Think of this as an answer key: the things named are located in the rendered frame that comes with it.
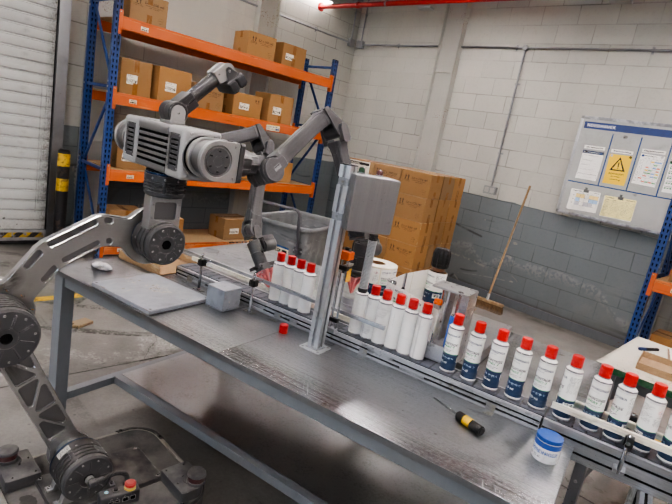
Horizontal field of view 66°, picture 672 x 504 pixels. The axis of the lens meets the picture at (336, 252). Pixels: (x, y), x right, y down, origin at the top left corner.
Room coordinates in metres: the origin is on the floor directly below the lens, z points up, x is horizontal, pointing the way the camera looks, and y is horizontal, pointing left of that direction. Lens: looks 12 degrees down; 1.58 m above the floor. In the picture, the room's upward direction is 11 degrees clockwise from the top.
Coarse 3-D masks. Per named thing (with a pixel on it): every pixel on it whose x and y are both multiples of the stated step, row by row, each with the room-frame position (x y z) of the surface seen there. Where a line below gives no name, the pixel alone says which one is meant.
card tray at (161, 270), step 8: (120, 256) 2.36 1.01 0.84; (184, 256) 2.50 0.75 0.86; (136, 264) 2.30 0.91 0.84; (144, 264) 2.27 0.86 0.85; (152, 264) 2.24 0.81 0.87; (168, 264) 2.40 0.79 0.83; (176, 264) 2.43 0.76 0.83; (152, 272) 2.24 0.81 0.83; (160, 272) 2.26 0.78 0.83; (168, 272) 2.28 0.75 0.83
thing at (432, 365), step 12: (192, 264) 2.33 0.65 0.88; (216, 276) 2.21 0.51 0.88; (264, 300) 2.01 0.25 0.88; (312, 312) 1.97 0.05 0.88; (384, 348) 1.74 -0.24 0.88; (408, 360) 1.68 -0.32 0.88; (432, 360) 1.71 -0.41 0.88; (456, 372) 1.64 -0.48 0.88; (468, 384) 1.57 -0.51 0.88; (480, 384) 1.58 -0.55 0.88; (504, 396) 1.53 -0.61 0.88; (528, 408) 1.47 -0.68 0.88
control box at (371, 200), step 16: (352, 176) 1.71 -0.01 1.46; (368, 176) 1.71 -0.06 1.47; (352, 192) 1.69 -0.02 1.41; (368, 192) 1.71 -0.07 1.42; (384, 192) 1.73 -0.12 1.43; (352, 208) 1.69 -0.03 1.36; (368, 208) 1.71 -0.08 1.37; (384, 208) 1.74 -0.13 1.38; (352, 224) 1.69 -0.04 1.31; (368, 224) 1.72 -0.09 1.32; (384, 224) 1.74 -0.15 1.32
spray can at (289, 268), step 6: (288, 258) 2.01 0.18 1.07; (294, 258) 2.01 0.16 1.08; (288, 264) 2.01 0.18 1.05; (294, 264) 2.01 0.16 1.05; (288, 270) 1.99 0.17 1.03; (288, 276) 1.99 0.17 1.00; (282, 282) 2.00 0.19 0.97; (288, 282) 1.99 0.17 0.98; (288, 288) 1.99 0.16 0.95; (282, 294) 2.00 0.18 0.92; (288, 294) 2.00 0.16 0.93; (282, 300) 1.99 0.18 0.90; (288, 300) 2.00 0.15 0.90
